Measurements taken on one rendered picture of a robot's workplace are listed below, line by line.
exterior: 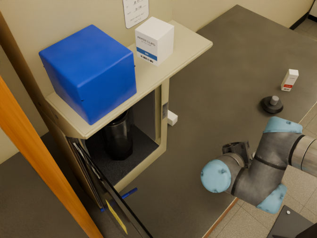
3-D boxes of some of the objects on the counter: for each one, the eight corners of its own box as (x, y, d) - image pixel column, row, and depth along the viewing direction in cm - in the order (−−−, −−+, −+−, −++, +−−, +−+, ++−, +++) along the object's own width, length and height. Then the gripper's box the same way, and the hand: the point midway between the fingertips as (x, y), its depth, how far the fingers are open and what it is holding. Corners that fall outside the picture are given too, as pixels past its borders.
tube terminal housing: (58, 162, 103) (-93, -81, 41) (123, 114, 116) (85, -124, 55) (100, 209, 92) (-19, -22, 30) (166, 149, 106) (178, -93, 44)
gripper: (262, 142, 75) (273, 133, 92) (196, 152, 85) (217, 142, 102) (269, 174, 74) (279, 159, 91) (202, 179, 84) (222, 165, 101)
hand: (248, 158), depth 96 cm, fingers open, 14 cm apart
